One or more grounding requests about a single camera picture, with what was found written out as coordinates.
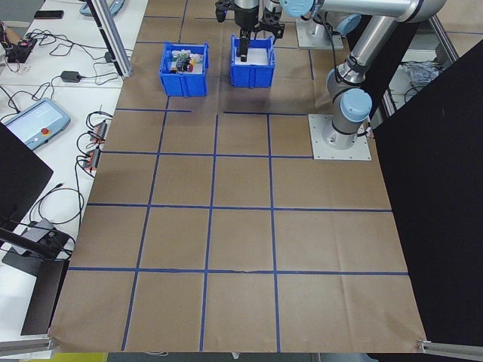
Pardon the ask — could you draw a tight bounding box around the blue bin with capacitors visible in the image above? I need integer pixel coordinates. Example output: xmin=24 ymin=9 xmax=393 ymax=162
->
xmin=229 ymin=35 xmax=276 ymax=89

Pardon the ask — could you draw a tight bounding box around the blue bin with buttons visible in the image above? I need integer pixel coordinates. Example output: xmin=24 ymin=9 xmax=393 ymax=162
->
xmin=158 ymin=41 xmax=210 ymax=98

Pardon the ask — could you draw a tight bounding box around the white foam liner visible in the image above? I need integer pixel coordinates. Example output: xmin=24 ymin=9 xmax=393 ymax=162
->
xmin=235 ymin=47 xmax=269 ymax=66

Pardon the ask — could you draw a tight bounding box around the grey-blue teach pendant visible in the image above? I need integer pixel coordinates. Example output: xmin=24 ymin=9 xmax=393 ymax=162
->
xmin=79 ymin=0 xmax=126 ymax=17
xmin=0 ymin=97 xmax=72 ymax=152

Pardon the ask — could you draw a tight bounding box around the white crumpled wrapping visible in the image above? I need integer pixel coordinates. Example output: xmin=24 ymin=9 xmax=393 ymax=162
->
xmin=400 ymin=60 xmax=443 ymax=90

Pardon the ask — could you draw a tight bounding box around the black monitor panel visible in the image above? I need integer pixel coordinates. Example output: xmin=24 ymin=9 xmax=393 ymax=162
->
xmin=0 ymin=122 xmax=54 ymax=227

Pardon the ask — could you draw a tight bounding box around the black monitor stand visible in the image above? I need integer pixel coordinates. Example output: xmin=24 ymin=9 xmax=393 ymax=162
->
xmin=0 ymin=216 xmax=77 ymax=267

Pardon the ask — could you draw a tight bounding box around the black flat board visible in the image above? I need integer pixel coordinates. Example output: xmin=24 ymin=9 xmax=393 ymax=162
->
xmin=20 ymin=259 xmax=71 ymax=337

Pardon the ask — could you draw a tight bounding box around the aluminium corner bar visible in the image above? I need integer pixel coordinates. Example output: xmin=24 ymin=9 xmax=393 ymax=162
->
xmin=417 ymin=338 xmax=483 ymax=354
xmin=0 ymin=336 xmax=58 ymax=354

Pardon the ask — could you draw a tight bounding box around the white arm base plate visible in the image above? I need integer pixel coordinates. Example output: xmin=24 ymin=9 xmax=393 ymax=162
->
xmin=295 ymin=17 xmax=346 ymax=51
xmin=308 ymin=114 xmax=373 ymax=161

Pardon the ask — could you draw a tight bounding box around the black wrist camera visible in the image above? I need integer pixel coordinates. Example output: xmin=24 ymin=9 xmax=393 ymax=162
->
xmin=215 ymin=0 xmax=232 ymax=23

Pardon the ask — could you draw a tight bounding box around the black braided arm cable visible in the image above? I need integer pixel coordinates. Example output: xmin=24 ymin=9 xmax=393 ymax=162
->
xmin=315 ymin=13 xmax=346 ymax=82

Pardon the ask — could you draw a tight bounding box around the aluminium profile post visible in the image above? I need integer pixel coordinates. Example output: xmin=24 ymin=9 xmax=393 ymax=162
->
xmin=83 ymin=0 xmax=134 ymax=79

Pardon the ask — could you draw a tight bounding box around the metal frame bar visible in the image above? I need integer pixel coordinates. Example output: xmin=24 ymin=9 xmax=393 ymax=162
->
xmin=426 ymin=14 xmax=464 ymax=66

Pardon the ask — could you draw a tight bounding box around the black frame cover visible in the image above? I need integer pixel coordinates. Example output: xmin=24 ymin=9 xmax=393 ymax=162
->
xmin=368 ymin=14 xmax=483 ymax=357

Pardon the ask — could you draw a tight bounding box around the black electronics board with wires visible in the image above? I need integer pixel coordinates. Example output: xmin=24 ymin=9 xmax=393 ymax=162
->
xmin=6 ymin=35 xmax=39 ymax=64

